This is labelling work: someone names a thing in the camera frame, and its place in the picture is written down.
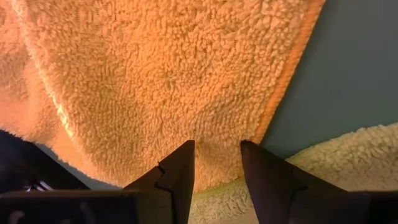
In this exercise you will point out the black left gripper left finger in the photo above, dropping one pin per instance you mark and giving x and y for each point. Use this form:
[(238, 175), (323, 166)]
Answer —
[(174, 186)]

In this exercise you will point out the orange microfiber towel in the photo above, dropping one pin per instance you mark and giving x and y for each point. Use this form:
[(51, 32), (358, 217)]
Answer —
[(155, 77)]

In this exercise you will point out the lime green microfiber towel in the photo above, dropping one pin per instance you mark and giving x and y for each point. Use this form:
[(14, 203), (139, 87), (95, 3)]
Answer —
[(357, 155)]

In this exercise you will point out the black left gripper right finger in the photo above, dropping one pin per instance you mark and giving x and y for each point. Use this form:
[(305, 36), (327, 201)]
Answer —
[(273, 193)]

